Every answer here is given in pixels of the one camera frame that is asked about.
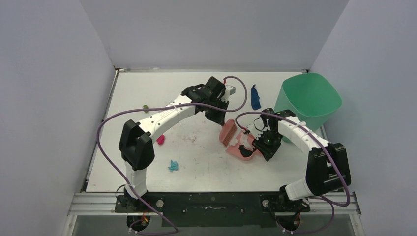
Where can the pink hand brush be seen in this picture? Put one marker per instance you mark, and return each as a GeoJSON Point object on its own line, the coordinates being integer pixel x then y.
{"type": "Point", "coordinates": [227, 132]}

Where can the magenta crumpled paper scrap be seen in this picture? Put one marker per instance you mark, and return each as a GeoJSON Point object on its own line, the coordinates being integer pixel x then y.
{"type": "Point", "coordinates": [161, 140]}

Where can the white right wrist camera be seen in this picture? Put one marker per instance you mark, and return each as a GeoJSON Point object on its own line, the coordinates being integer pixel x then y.
{"type": "Point", "coordinates": [253, 130]}

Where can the green plastic waste bin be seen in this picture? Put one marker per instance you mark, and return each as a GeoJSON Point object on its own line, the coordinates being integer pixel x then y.
{"type": "Point", "coordinates": [311, 97]}

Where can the pink plastic dustpan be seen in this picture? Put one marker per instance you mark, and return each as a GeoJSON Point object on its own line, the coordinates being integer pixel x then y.
{"type": "Point", "coordinates": [234, 151]}

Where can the dark blue paper strip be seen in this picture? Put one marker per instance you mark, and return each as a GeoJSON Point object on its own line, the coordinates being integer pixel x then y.
{"type": "Point", "coordinates": [255, 99]}

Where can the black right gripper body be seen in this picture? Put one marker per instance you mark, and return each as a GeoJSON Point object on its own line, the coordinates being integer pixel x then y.
{"type": "Point", "coordinates": [260, 145]}

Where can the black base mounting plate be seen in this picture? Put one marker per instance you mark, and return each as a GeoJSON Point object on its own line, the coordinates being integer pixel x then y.
{"type": "Point", "coordinates": [213, 209]}

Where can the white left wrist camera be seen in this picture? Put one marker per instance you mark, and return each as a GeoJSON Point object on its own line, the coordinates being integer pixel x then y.
{"type": "Point", "coordinates": [229, 90]}

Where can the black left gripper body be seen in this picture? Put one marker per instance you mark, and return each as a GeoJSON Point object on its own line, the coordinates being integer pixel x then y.
{"type": "Point", "coordinates": [218, 106]}

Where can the teal crumpled paper scrap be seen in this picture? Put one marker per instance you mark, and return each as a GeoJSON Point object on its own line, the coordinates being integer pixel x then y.
{"type": "Point", "coordinates": [174, 166]}

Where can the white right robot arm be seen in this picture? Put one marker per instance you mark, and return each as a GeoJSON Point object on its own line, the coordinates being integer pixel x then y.
{"type": "Point", "coordinates": [327, 164]}

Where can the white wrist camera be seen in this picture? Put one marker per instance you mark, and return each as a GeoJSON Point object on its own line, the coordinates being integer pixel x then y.
{"type": "Point", "coordinates": [253, 130]}
{"type": "Point", "coordinates": [229, 90]}

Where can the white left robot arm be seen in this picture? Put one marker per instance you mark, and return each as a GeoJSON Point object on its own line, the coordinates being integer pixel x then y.
{"type": "Point", "coordinates": [137, 138]}

